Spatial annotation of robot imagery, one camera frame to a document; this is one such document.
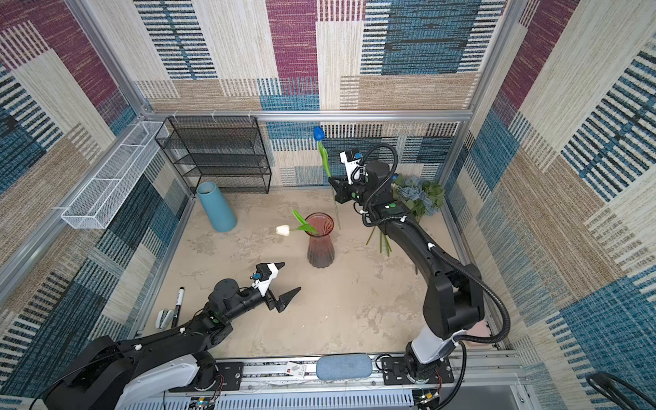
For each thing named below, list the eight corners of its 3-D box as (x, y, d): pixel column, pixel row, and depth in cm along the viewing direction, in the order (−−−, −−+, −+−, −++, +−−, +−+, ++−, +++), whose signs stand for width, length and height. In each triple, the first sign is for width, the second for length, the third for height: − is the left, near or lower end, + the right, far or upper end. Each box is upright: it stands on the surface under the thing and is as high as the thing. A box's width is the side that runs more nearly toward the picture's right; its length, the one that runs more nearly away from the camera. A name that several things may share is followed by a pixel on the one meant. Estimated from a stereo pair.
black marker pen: (174, 328, 85) (170, 326, 83) (181, 290, 93) (178, 287, 91) (178, 327, 85) (174, 325, 83) (185, 289, 93) (182, 287, 92)
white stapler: (158, 330, 85) (152, 326, 82) (165, 313, 88) (159, 309, 85) (171, 330, 85) (165, 326, 82) (177, 313, 88) (172, 309, 85)
